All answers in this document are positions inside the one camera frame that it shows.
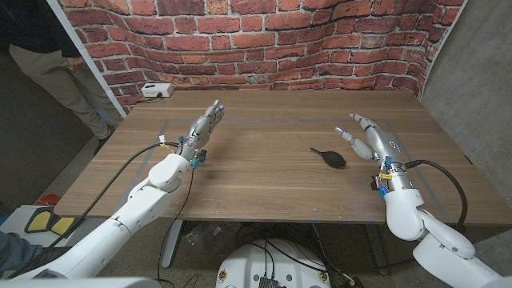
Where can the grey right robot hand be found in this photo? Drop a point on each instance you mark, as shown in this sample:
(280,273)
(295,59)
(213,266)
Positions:
(384,146)

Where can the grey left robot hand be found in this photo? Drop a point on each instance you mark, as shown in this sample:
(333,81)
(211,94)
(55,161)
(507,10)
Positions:
(202,130)

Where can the black rubber air blower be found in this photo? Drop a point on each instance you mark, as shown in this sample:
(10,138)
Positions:
(334,158)

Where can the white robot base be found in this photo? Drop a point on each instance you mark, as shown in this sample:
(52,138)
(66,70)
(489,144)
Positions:
(248,264)

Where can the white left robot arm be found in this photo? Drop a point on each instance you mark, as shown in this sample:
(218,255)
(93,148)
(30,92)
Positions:
(120,228)

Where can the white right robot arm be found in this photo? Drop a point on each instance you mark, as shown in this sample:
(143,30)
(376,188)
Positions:
(404,216)

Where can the white power strip box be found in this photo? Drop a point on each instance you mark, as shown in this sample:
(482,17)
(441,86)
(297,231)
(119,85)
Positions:
(157,89)

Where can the red brick printed backdrop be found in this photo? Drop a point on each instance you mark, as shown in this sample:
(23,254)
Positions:
(260,44)

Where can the grey table leg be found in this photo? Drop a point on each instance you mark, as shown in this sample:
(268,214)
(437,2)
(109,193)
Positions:
(173,244)
(378,252)

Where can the clear plastic bag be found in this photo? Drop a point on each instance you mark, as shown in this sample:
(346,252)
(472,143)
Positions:
(204,238)

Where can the standing person in khaki trousers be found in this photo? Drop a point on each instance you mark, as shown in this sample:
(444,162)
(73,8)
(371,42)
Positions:
(48,68)

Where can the red round object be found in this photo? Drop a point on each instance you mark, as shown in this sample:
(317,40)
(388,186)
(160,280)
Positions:
(47,199)

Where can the white board with yellow patches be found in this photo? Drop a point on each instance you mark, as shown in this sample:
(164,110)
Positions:
(16,220)

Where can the seated person in blue jeans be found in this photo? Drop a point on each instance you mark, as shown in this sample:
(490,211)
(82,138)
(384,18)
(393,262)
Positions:
(16,252)

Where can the white backdrop frame bar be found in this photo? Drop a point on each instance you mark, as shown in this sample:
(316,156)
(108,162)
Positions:
(92,68)

